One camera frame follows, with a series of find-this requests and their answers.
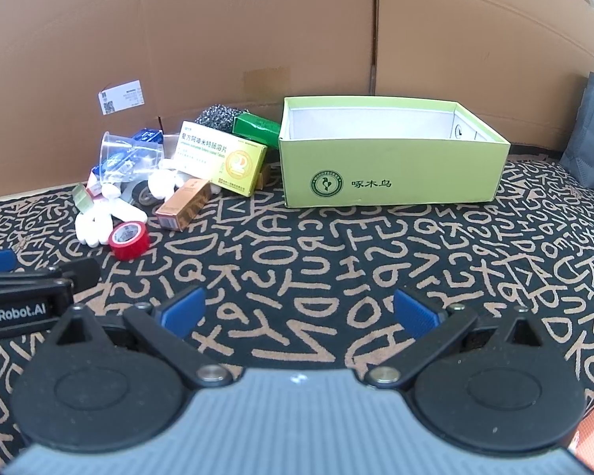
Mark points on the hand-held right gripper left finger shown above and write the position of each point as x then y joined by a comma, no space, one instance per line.
185,307

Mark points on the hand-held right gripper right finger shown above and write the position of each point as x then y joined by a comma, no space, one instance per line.
413,311

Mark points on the light green shoe box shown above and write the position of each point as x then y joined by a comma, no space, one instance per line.
401,178

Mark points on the blue gum container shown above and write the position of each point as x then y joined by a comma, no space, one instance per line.
146,136

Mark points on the yellow medicine box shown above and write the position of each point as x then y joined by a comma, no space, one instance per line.
218,158

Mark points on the small green printed box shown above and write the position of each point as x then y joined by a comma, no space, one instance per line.
255,129

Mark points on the steel wool scrubber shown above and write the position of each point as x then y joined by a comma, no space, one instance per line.
218,116

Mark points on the red tape roll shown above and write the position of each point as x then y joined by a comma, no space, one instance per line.
128,240

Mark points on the small green label packet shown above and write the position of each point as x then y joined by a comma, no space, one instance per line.
83,198

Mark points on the pink small packet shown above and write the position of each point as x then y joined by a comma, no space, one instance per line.
95,185

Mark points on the black tape roll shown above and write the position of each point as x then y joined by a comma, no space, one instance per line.
141,197

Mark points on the black letter-patterned mat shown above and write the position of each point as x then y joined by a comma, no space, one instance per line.
326,257

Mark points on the brown orange carton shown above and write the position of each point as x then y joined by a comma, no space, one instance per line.
183,205

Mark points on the clear plastic cup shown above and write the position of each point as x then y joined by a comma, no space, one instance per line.
123,154

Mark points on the white shipping label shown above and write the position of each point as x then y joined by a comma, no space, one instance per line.
121,97

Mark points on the grey fabric bag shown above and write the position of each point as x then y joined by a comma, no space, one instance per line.
591,133

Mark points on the brown cardboard backdrop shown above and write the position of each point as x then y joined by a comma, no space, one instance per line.
277,34

